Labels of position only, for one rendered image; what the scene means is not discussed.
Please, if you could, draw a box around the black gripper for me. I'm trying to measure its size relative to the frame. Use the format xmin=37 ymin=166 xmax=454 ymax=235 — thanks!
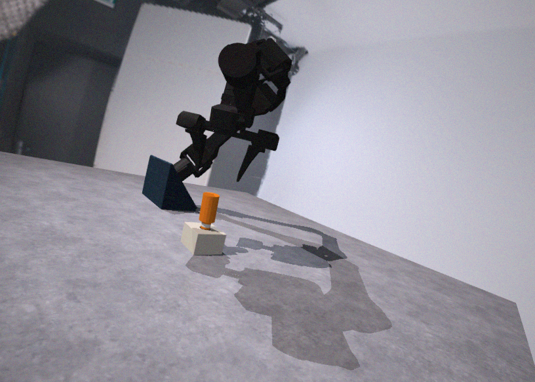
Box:
xmin=176 ymin=90 xmax=279 ymax=182

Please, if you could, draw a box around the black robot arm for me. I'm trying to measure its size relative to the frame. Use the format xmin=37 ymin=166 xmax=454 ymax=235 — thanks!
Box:
xmin=174 ymin=38 xmax=292 ymax=181

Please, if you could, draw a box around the white square block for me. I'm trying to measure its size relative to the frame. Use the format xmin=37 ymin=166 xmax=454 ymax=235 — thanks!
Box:
xmin=180 ymin=222 xmax=226 ymax=255

